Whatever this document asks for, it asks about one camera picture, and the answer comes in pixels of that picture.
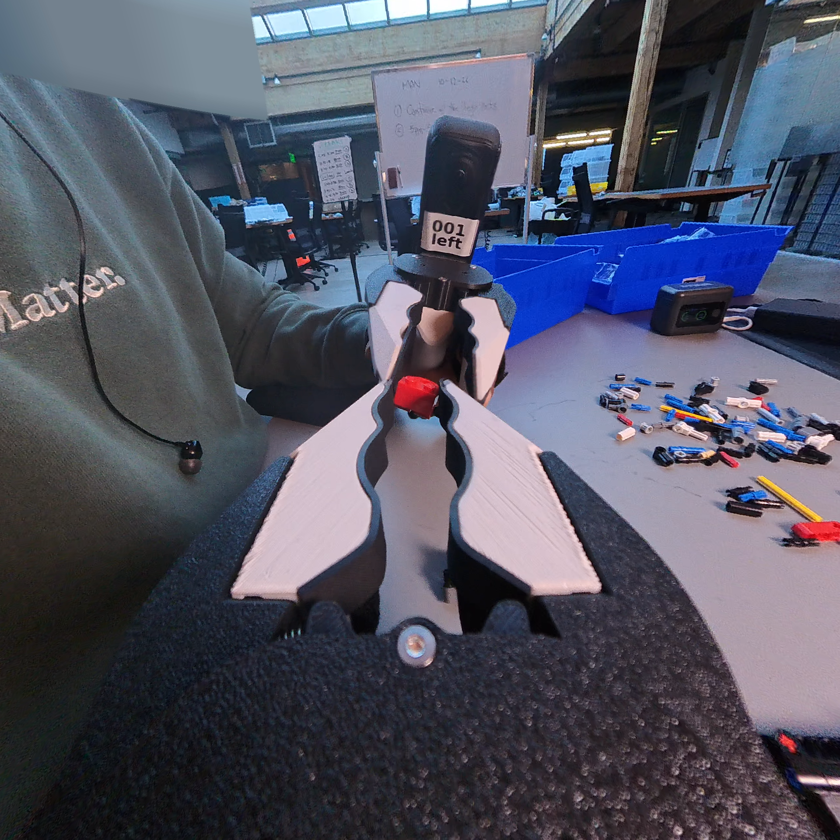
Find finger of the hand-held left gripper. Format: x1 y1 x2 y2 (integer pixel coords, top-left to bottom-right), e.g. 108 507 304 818
367 280 425 383
457 298 511 406

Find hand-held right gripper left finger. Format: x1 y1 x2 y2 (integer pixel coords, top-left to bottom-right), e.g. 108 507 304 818
230 382 393 634

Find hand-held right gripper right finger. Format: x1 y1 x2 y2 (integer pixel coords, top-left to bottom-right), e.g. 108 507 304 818
438 381 603 635

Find red rounded plate with hole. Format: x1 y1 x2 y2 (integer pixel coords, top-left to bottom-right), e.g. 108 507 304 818
392 375 439 421

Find brick vehicle model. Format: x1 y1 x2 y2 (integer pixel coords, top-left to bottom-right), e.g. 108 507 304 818
761 730 840 831

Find person's left forearm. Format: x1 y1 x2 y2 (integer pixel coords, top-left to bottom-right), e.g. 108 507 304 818
220 252 378 389

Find grey desk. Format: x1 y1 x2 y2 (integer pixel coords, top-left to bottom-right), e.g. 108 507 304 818
262 252 840 742

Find black desk divider strip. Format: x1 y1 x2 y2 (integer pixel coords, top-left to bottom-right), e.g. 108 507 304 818
731 328 840 382

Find large whiteboard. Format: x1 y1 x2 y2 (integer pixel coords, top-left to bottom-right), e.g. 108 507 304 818
371 54 536 198

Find small whiteboard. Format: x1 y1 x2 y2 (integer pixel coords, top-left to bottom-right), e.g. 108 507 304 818
312 136 359 206

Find background office chairs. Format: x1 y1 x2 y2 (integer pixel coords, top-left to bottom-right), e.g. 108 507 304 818
217 193 368 293

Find pile of small brick pieces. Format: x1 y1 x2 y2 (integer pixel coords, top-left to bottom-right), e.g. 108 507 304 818
598 373 840 468

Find background table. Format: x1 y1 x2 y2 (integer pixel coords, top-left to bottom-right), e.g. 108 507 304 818
564 182 772 227

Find black and blue pins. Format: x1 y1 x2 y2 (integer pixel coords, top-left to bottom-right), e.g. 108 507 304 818
726 486 786 510

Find yellow brick axle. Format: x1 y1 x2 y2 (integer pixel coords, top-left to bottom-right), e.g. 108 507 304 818
756 475 824 522

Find black power adapter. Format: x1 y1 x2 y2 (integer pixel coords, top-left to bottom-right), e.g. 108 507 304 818
751 298 840 342

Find black drawstring cord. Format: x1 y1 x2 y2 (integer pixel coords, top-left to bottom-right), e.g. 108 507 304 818
0 108 204 476

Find black action camera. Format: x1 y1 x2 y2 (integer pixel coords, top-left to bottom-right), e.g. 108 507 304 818
651 282 735 337

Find wooden post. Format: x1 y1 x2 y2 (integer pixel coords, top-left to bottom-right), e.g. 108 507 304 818
613 0 670 194

